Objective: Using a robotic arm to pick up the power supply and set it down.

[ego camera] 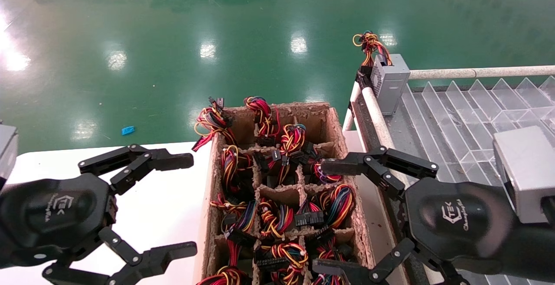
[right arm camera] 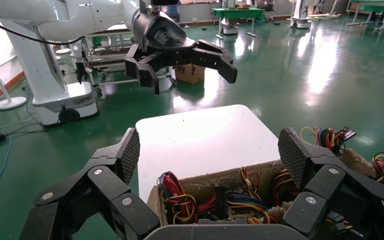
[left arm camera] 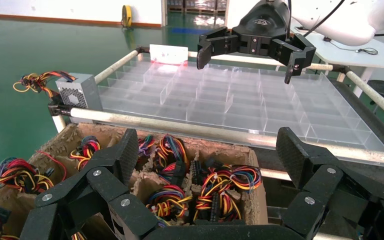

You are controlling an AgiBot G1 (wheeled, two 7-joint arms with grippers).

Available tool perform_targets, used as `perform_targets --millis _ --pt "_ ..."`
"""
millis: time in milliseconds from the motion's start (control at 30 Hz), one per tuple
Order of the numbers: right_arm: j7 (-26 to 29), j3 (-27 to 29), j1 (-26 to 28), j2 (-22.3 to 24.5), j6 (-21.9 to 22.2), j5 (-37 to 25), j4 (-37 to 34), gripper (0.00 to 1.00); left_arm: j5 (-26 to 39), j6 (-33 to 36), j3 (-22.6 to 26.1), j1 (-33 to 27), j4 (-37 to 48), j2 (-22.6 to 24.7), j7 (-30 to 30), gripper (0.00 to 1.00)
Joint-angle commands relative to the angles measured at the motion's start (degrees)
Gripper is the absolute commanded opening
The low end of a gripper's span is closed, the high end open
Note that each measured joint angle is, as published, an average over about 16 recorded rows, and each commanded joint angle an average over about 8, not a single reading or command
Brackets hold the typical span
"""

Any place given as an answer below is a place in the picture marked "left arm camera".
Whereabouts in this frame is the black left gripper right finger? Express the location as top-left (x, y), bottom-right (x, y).
top-left (275, 126), bottom-right (384, 240)

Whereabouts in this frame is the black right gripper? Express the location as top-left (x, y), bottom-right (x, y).
top-left (196, 0), bottom-right (317, 85)

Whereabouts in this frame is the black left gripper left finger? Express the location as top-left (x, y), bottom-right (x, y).
top-left (19, 128), bottom-right (160, 240)

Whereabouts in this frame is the grey power supply with cables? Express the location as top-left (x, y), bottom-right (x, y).
top-left (69, 135), bottom-right (102, 171)
top-left (13, 70), bottom-right (103, 112)

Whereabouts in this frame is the clear acrylic divider tray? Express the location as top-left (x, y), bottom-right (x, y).
top-left (97, 56), bottom-right (384, 154)

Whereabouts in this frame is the warehouse storage rack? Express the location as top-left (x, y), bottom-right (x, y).
top-left (167, 0), bottom-right (228, 15)

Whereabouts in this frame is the white side table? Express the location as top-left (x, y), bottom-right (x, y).
top-left (289, 26), bottom-right (384, 100)

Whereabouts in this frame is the white label card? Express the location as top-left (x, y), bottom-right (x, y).
top-left (149, 43), bottom-right (189, 65)

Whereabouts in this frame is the brown pulp divider box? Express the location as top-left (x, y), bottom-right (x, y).
top-left (0, 123), bottom-right (268, 240)

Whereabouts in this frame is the thin black cable with plug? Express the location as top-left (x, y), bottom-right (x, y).
top-left (322, 35), bottom-right (378, 56)

